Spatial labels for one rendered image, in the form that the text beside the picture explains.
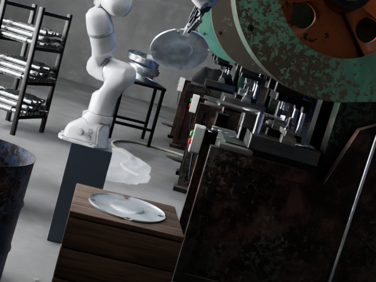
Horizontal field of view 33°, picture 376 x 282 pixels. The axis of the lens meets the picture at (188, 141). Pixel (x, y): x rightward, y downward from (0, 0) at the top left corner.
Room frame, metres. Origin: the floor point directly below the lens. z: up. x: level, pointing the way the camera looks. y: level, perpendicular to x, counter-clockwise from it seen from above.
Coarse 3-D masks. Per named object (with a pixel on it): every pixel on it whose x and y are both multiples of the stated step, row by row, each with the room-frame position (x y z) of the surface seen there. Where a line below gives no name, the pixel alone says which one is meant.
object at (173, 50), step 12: (156, 36) 3.10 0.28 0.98; (168, 36) 3.10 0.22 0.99; (180, 36) 3.10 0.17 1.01; (192, 36) 3.11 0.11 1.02; (156, 48) 3.15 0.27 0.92; (168, 48) 3.17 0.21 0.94; (180, 48) 3.17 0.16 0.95; (192, 48) 3.17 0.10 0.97; (156, 60) 3.22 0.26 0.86; (168, 60) 3.22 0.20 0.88; (180, 60) 3.23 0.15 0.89; (192, 60) 3.23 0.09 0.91
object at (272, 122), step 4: (272, 116) 2.82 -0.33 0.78; (276, 116) 2.88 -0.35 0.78; (268, 120) 2.90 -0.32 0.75; (272, 120) 2.79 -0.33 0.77; (276, 120) 2.76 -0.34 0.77; (280, 120) 2.76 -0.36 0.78; (284, 120) 2.78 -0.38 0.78; (268, 124) 2.87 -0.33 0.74; (272, 124) 2.76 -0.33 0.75; (276, 124) 2.76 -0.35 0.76; (280, 124) 2.76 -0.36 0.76; (284, 124) 2.76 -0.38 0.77; (292, 124) 2.76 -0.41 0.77; (272, 128) 2.76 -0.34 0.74; (276, 128) 2.76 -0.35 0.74; (292, 128) 2.76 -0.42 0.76
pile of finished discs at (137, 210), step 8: (104, 192) 2.39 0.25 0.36; (96, 200) 2.27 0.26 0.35; (104, 200) 2.30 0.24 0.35; (112, 200) 2.33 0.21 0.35; (120, 200) 2.36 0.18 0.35; (128, 200) 2.39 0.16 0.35; (136, 200) 2.43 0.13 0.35; (104, 208) 2.20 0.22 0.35; (112, 208) 2.23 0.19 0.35; (120, 208) 2.24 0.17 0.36; (128, 208) 2.27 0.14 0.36; (136, 208) 2.29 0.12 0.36; (144, 208) 2.35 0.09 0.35; (152, 208) 2.38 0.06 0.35; (120, 216) 2.14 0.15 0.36; (128, 216) 2.19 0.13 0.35; (136, 216) 2.22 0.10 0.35; (144, 216) 2.25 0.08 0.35; (152, 216) 2.27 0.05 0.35
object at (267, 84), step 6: (264, 78) 2.85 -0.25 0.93; (270, 78) 2.78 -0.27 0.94; (270, 84) 2.78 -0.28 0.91; (276, 84) 2.76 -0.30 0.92; (282, 84) 2.75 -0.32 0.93; (276, 90) 2.75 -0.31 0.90; (282, 90) 2.76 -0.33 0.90; (288, 90) 2.76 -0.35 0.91; (294, 96) 2.76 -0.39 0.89; (300, 96) 2.76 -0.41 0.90
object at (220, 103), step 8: (224, 104) 2.75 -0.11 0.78; (232, 104) 2.87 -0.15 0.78; (248, 112) 2.75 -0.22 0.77; (256, 112) 2.76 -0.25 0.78; (264, 112) 2.84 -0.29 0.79; (240, 120) 2.83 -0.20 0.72; (248, 120) 2.77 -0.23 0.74; (240, 128) 2.78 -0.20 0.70; (248, 128) 2.78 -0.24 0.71; (240, 136) 2.77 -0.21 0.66
